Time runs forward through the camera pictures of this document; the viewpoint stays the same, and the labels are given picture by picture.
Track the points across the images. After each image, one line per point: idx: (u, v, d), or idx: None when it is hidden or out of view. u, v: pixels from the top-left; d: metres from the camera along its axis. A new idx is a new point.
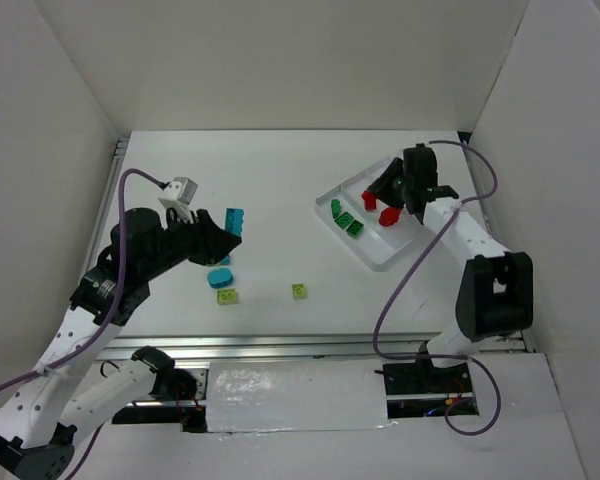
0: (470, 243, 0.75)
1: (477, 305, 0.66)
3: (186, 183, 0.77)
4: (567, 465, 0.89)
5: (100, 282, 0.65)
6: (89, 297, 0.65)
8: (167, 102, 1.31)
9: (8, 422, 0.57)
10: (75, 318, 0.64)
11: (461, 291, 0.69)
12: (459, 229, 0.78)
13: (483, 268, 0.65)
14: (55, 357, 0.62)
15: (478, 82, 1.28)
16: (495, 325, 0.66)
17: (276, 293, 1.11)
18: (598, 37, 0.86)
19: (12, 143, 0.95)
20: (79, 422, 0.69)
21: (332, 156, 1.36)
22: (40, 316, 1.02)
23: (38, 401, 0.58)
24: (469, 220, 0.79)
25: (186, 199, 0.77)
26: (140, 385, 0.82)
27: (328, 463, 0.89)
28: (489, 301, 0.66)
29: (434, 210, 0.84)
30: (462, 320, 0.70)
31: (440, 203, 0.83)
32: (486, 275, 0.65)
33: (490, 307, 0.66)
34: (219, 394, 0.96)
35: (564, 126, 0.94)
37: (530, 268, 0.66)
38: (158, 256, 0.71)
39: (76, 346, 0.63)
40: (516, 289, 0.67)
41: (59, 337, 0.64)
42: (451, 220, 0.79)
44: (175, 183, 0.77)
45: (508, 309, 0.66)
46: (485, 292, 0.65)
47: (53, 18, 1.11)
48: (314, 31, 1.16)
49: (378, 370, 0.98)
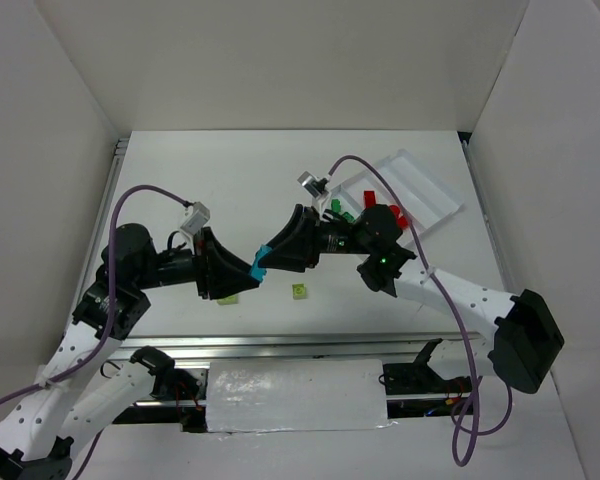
0: (473, 306, 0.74)
1: (530, 369, 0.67)
3: (196, 211, 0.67)
4: (567, 466, 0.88)
5: (102, 297, 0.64)
6: (91, 311, 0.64)
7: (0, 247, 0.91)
8: (167, 102, 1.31)
9: (9, 434, 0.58)
10: (77, 333, 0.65)
11: (501, 360, 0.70)
12: (453, 298, 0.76)
13: (515, 334, 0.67)
14: (57, 370, 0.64)
15: (477, 83, 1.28)
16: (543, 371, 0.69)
17: (275, 293, 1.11)
18: (599, 39, 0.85)
19: (12, 144, 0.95)
20: (77, 431, 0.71)
21: (332, 155, 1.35)
22: (40, 317, 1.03)
23: (40, 414, 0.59)
24: (444, 275, 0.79)
25: (191, 230, 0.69)
26: (138, 390, 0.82)
27: (325, 463, 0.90)
28: (535, 358, 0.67)
29: (405, 285, 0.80)
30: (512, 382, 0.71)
31: (409, 274, 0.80)
32: (520, 340, 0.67)
33: (539, 360, 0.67)
34: (219, 394, 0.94)
35: (564, 128, 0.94)
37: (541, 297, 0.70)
38: (147, 272, 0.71)
39: (78, 360, 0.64)
40: (541, 324, 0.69)
41: (60, 351, 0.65)
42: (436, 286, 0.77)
44: (188, 208, 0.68)
45: (544, 345, 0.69)
46: (527, 354, 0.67)
47: (52, 17, 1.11)
48: (313, 31, 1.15)
49: (381, 378, 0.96)
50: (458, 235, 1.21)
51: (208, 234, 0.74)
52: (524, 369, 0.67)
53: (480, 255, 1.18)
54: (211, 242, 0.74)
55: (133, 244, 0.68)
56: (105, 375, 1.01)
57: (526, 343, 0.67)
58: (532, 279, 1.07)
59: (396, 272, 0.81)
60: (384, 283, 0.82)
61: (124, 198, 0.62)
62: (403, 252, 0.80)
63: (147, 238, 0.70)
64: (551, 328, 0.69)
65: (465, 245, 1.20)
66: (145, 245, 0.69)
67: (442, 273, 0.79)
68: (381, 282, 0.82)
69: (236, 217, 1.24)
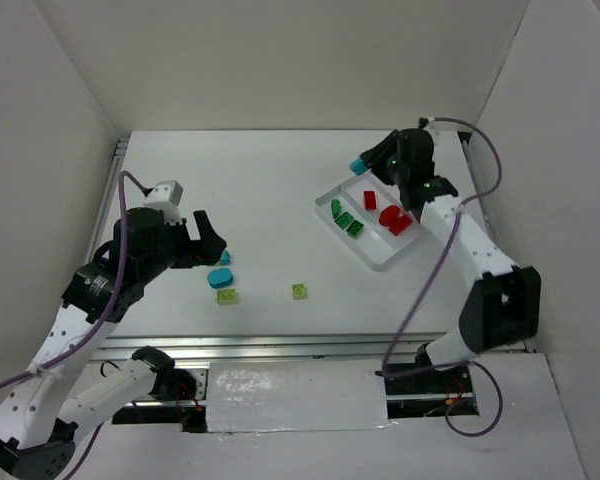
0: (475, 255, 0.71)
1: (487, 324, 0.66)
3: (174, 183, 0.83)
4: (568, 466, 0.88)
5: (92, 278, 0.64)
6: (80, 295, 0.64)
7: (1, 245, 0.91)
8: (167, 102, 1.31)
9: (4, 422, 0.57)
10: (68, 317, 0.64)
11: (467, 309, 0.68)
12: (462, 238, 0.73)
13: (494, 286, 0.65)
14: (48, 356, 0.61)
15: (477, 83, 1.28)
16: (502, 340, 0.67)
17: (276, 294, 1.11)
18: (598, 39, 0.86)
19: (13, 142, 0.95)
20: (80, 418, 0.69)
21: (332, 155, 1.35)
22: (39, 316, 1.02)
23: (33, 401, 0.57)
24: (469, 221, 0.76)
25: (176, 200, 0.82)
26: (140, 384, 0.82)
27: (325, 464, 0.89)
28: (497, 319, 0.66)
29: (433, 212, 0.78)
30: (467, 335, 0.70)
31: (439, 204, 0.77)
32: (496, 295, 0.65)
33: (497, 323, 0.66)
34: (219, 394, 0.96)
35: (564, 127, 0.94)
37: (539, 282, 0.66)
38: (156, 255, 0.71)
39: (70, 345, 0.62)
40: (522, 302, 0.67)
41: (52, 336, 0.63)
42: (455, 223, 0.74)
44: (162, 186, 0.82)
45: (515, 322, 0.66)
46: (493, 310, 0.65)
47: (52, 15, 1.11)
48: (313, 31, 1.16)
49: (378, 370, 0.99)
50: None
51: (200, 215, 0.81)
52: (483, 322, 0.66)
53: None
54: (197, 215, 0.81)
55: (147, 220, 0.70)
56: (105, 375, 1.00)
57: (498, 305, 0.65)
58: None
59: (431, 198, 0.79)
60: (417, 203, 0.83)
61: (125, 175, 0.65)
62: (445, 184, 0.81)
63: (160, 219, 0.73)
64: (531, 311, 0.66)
65: None
66: (156, 225, 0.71)
67: (469, 219, 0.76)
68: (414, 201, 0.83)
69: (236, 217, 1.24)
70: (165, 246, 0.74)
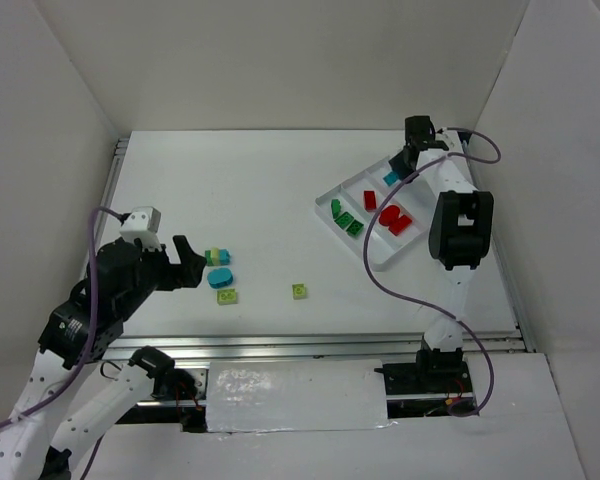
0: (447, 181, 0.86)
1: (443, 230, 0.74)
3: (151, 209, 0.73)
4: (568, 467, 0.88)
5: (67, 322, 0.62)
6: (56, 340, 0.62)
7: (0, 246, 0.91)
8: (166, 102, 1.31)
9: None
10: (46, 362, 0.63)
11: (432, 220, 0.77)
12: (442, 170, 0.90)
13: (452, 199, 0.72)
14: (30, 402, 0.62)
15: (478, 83, 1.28)
16: (456, 251, 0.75)
17: (275, 294, 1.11)
18: (599, 37, 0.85)
19: (12, 143, 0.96)
20: (74, 443, 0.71)
21: (333, 155, 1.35)
22: (39, 316, 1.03)
23: (19, 447, 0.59)
24: (452, 164, 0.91)
25: (154, 229, 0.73)
26: (138, 393, 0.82)
27: (325, 464, 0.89)
28: (453, 228, 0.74)
29: (424, 157, 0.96)
30: (431, 247, 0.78)
31: (430, 152, 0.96)
32: (454, 205, 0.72)
33: (453, 233, 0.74)
34: (219, 394, 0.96)
35: (564, 127, 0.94)
37: (492, 206, 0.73)
38: (135, 288, 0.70)
39: (50, 391, 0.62)
40: (478, 223, 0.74)
41: (31, 380, 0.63)
42: (439, 161, 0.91)
44: (138, 213, 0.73)
45: (470, 238, 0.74)
46: (451, 220, 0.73)
47: (51, 16, 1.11)
48: (313, 31, 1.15)
49: (378, 369, 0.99)
50: None
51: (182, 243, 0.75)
52: (441, 227, 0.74)
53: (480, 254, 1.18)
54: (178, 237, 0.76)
55: (121, 258, 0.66)
56: (106, 375, 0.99)
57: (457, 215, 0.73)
58: (533, 279, 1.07)
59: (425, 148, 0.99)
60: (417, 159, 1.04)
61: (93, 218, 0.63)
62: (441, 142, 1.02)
63: (137, 254, 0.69)
64: (485, 228, 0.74)
65: None
66: (132, 260, 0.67)
67: (452, 163, 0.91)
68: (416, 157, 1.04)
69: (235, 216, 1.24)
70: (144, 274, 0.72)
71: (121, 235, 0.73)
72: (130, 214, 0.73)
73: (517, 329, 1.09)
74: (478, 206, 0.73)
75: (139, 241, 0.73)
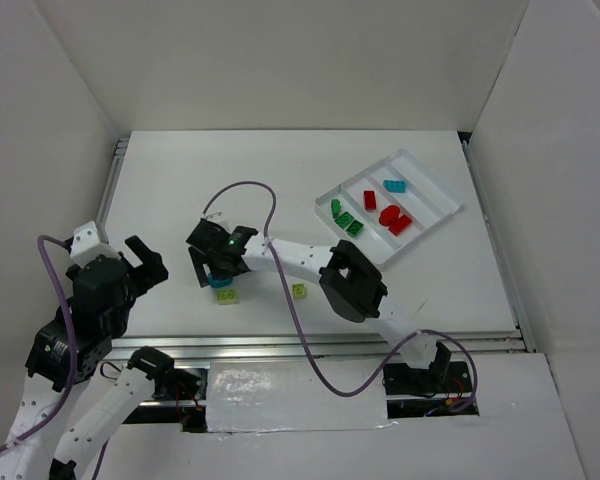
0: (304, 261, 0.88)
1: (352, 300, 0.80)
3: (88, 224, 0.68)
4: (568, 466, 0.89)
5: (53, 343, 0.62)
6: (44, 362, 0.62)
7: (1, 247, 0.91)
8: (167, 103, 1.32)
9: None
10: (36, 385, 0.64)
11: (335, 301, 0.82)
12: (288, 260, 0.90)
13: (330, 275, 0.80)
14: (24, 426, 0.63)
15: (477, 83, 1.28)
16: (367, 299, 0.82)
17: (276, 294, 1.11)
18: (599, 38, 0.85)
19: (11, 144, 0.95)
20: (78, 453, 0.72)
21: (332, 155, 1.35)
22: (38, 316, 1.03)
23: (19, 470, 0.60)
24: (280, 241, 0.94)
25: (104, 238, 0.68)
26: (139, 396, 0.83)
27: (324, 463, 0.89)
28: (353, 291, 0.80)
29: (254, 257, 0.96)
30: (353, 315, 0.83)
31: (254, 247, 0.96)
32: (335, 278, 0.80)
33: (357, 293, 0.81)
34: (219, 394, 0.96)
35: (564, 128, 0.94)
37: (352, 245, 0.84)
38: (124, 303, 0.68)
39: (42, 414, 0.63)
40: (357, 264, 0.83)
41: (24, 405, 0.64)
42: (272, 254, 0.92)
44: (76, 235, 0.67)
45: (363, 282, 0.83)
46: (348, 289, 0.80)
47: (52, 17, 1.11)
48: (313, 31, 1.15)
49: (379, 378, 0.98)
50: (457, 234, 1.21)
51: (136, 244, 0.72)
52: (349, 300, 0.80)
53: (480, 254, 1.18)
54: (129, 240, 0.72)
55: (109, 273, 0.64)
56: (106, 375, 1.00)
57: (341, 278, 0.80)
58: (533, 278, 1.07)
59: (243, 249, 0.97)
60: (238, 261, 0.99)
61: (41, 245, 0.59)
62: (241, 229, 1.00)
63: (123, 266, 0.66)
64: (364, 265, 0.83)
65: (465, 245, 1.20)
66: (120, 273, 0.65)
67: (279, 239, 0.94)
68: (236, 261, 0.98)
69: (235, 217, 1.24)
70: (131, 288, 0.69)
71: (77, 261, 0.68)
72: (71, 239, 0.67)
73: (516, 329, 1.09)
74: (349, 257, 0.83)
75: (101, 256, 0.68)
